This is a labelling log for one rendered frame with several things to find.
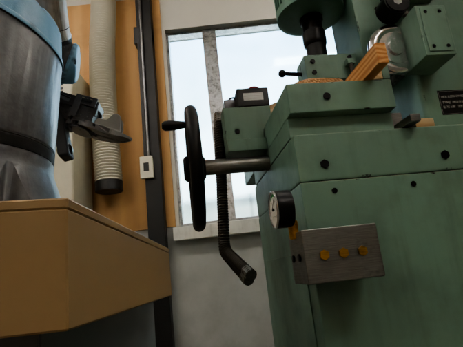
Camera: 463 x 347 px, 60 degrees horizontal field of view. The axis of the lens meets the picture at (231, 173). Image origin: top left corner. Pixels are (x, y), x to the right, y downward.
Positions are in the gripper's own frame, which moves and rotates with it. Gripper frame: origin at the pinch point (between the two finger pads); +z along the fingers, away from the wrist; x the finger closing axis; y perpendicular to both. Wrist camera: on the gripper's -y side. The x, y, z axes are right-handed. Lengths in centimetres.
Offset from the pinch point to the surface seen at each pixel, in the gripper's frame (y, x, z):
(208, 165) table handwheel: -2.4, -6.7, 21.3
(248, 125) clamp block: 10.7, -4.3, 27.8
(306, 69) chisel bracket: 27.5, -8.3, 37.8
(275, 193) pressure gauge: -11.5, -33.0, 33.8
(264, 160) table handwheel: 2.4, -6.6, 33.6
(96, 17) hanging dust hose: 107, 123, -75
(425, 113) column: 21, -15, 65
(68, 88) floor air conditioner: 53, 113, -69
